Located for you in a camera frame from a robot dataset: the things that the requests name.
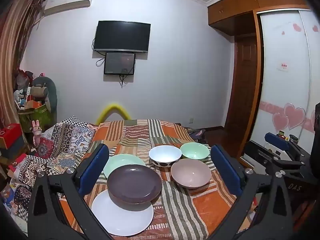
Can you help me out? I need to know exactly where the pink bowl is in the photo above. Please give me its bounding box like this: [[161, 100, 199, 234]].
[[170, 158, 212, 189]]

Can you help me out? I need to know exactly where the small black wall monitor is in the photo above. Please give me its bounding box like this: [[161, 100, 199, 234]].
[[104, 52, 136, 75]]

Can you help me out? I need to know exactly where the grey plush toy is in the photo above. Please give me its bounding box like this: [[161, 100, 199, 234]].
[[31, 76, 58, 113]]

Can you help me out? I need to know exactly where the red box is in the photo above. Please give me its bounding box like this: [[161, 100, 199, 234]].
[[0, 123, 22, 149]]

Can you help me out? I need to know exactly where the wooden overhead cabinet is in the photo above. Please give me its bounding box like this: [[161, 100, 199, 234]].
[[207, 0, 310, 30]]

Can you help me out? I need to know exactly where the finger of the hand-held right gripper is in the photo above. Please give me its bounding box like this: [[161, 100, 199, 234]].
[[243, 140, 310, 178], [264, 132, 309, 162]]

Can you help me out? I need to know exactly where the striped brown curtain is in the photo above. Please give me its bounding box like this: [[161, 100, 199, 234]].
[[0, 0, 47, 130]]

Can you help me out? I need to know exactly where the purple plate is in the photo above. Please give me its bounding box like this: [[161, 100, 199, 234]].
[[107, 164, 163, 205]]

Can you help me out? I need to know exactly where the white plate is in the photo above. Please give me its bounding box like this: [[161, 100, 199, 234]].
[[91, 189, 154, 237]]

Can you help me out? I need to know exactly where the dark bag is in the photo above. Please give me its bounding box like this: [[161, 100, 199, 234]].
[[186, 127, 207, 143]]

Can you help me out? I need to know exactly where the pink bunny toy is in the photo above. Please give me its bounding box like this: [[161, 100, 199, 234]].
[[31, 120, 43, 145]]

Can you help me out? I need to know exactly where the brown wooden door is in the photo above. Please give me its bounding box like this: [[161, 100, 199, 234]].
[[224, 10, 263, 140]]

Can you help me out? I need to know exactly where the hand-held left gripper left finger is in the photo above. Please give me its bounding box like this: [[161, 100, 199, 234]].
[[27, 143, 113, 240]]

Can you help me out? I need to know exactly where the green cardboard box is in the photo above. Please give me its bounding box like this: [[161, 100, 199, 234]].
[[19, 104, 54, 133]]

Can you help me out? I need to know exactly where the white air conditioner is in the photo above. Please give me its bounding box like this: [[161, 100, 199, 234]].
[[44, 0, 94, 15]]

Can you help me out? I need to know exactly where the green plate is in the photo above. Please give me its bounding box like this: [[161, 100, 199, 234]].
[[103, 154, 146, 179]]

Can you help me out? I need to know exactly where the green bowl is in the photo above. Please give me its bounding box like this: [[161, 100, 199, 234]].
[[180, 142, 210, 161]]

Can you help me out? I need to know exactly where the orange striped blanket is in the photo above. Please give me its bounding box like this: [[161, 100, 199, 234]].
[[59, 119, 253, 240]]

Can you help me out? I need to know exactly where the patchwork patterned blanket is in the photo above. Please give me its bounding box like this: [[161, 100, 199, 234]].
[[5, 116, 99, 223]]

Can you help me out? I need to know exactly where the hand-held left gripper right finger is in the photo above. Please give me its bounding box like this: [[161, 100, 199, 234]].
[[210, 144, 294, 240]]

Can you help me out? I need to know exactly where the black wall television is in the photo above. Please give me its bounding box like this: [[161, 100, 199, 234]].
[[93, 20, 151, 53]]

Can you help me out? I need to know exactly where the yellow foam tube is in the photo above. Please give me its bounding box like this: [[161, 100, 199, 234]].
[[96, 102, 132, 125]]

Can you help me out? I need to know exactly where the white dotted bowl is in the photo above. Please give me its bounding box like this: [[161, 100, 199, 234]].
[[149, 145, 182, 168]]

